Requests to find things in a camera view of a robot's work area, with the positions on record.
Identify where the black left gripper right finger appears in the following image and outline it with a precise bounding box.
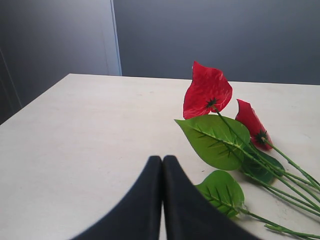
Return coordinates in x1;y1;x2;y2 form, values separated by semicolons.
162;155;258;240

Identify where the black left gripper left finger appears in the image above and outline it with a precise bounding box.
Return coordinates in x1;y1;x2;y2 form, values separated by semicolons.
74;155;162;240

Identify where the artificial red flower plant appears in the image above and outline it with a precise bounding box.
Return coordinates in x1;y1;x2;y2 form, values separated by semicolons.
176;62;320;240

